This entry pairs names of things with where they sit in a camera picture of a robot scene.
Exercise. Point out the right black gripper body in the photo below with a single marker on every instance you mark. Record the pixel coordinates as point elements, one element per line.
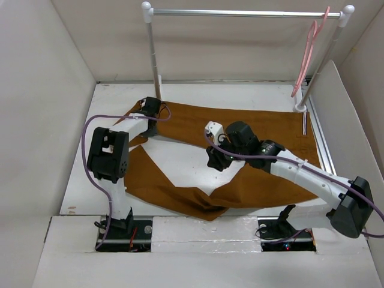
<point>227,146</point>

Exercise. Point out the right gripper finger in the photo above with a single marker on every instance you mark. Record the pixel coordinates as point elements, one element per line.
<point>224,163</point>
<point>213,160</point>

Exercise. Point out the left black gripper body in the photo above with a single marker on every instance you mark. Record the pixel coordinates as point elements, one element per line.
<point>150,132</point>

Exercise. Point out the brown trousers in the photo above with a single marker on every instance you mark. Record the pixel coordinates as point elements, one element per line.
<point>250,188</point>

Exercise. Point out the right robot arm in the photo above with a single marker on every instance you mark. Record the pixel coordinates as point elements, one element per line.
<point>347,203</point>

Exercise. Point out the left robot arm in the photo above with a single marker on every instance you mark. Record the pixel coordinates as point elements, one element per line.
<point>108,161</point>

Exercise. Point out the pink plastic hanger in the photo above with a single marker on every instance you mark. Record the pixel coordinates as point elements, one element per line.
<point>313,32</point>

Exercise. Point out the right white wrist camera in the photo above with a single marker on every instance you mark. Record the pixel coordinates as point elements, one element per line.
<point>215,131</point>

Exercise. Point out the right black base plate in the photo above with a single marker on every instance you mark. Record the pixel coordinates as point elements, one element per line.
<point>276,236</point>

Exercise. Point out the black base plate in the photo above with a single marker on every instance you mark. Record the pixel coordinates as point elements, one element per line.
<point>276,236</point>
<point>137,239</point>

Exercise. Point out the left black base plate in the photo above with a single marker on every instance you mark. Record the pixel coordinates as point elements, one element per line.
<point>137,239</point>

